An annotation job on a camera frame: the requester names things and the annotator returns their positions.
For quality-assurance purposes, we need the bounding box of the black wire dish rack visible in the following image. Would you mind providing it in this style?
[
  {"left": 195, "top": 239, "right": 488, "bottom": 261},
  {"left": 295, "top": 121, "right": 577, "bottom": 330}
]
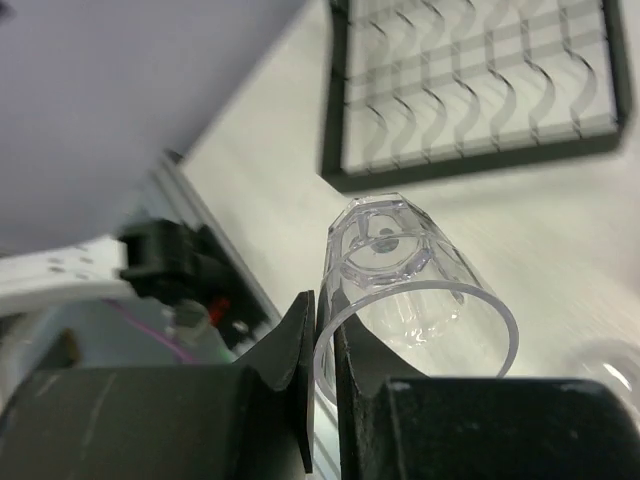
[{"left": 319, "top": 1, "right": 634, "bottom": 193}]

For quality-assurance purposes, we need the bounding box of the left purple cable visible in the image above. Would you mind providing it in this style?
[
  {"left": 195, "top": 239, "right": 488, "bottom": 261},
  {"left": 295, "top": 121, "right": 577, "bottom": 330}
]
[{"left": 104, "top": 297, "right": 201, "bottom": 366}]

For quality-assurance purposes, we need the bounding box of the aluminium mounting rail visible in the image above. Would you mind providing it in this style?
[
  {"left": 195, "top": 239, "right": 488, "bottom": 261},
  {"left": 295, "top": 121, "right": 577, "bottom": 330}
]
[{"left": 143, "top": 150, "right": 281, "bottom": 356}]

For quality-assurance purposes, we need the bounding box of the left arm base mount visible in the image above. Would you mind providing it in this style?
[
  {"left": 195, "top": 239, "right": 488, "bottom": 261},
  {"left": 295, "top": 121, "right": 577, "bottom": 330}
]
[{"left": 119, "top": 218, "right": 281, "bottom": 351}]

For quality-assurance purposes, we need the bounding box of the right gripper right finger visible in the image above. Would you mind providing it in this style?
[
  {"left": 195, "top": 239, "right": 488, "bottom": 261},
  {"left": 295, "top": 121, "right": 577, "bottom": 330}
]
[{"left": 326, "top": 313, "right": 639, "bottom": 479}]

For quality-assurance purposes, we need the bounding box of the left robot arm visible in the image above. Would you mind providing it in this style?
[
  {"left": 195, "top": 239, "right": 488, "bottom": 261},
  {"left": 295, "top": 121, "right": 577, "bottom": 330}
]
[{"left": 1, "top": 235, "right": 135, "bottom": 316}]

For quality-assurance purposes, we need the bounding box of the clear faceted glass tumbler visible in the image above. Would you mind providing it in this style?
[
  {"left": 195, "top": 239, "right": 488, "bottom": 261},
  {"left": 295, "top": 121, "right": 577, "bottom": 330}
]
[{"left": 568, "top": 340, "right": 639, "bottom": 409}]

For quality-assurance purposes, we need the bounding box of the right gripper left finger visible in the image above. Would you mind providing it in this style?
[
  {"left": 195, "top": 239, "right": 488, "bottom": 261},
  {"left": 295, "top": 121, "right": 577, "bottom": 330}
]
[{"left": 1, "top": 291, "right": 315, "bottom": 480}]

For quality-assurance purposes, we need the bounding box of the clear glass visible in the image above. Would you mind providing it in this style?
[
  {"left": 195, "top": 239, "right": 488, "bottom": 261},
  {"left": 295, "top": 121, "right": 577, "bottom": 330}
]
[{"left": 314, "top": 193, "right": 519, "bottom": 403}]

